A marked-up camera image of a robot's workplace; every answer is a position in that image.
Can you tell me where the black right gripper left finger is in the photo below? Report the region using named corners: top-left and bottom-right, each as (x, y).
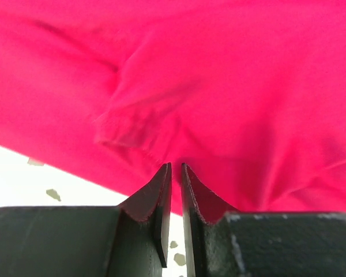
top-left (0, 163), bottom-right (172, 277)

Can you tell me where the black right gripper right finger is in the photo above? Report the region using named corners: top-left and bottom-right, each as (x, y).
top-left (181, 164), bottom-right (346, 276)

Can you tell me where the magenta pink t-shirt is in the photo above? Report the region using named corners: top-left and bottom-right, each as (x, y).
top-left (0, 1), bottom-right (346, 212)

